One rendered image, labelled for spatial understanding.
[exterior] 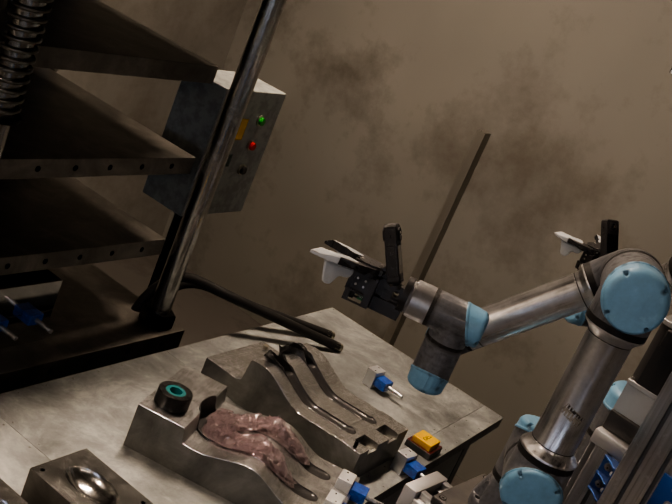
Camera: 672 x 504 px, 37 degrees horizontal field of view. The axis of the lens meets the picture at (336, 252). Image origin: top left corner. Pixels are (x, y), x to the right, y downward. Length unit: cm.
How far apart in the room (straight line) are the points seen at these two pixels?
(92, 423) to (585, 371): 111
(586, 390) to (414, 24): 298
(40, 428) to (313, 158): 287
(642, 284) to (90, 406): 128
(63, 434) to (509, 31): 277
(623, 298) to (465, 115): 272
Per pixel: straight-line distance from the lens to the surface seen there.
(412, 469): 264
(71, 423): 234
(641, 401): 225
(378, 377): 301
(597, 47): 422
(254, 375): 259
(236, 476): 224
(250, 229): 515
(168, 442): 227
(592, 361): 187
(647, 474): 219
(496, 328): 200
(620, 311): 181
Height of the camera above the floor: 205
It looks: 18 degrees down
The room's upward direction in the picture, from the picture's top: 23 degrees clockwise
